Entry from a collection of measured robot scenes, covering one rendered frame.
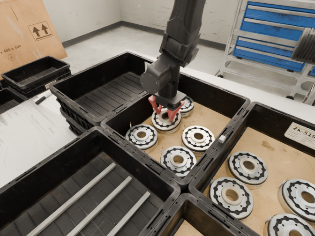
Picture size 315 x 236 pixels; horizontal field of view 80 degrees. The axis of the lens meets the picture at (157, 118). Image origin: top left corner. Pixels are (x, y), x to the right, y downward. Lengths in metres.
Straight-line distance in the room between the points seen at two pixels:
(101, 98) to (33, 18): 2.52
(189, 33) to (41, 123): 0.79
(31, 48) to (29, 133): 2.30
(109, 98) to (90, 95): 0.09
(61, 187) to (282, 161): 0.64
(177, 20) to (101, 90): 0.55
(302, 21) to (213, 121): 1.76
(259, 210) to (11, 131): 0.98
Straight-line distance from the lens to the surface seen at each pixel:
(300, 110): 1.17
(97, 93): 0.86
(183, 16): 0.41
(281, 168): 0.67
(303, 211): 0.58
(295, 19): 2.33
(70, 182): 0.59
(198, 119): 0.71
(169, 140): 0.62
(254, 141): 0.70
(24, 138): 0.98
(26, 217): 0.60
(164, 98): 0.55
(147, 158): 0.46
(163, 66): 0.46
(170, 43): 0.47
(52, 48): 3.30
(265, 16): 2.35
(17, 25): 3.17
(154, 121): 0.64
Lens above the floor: 1.31
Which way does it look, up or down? 43 degrees down
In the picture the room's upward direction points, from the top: straight up
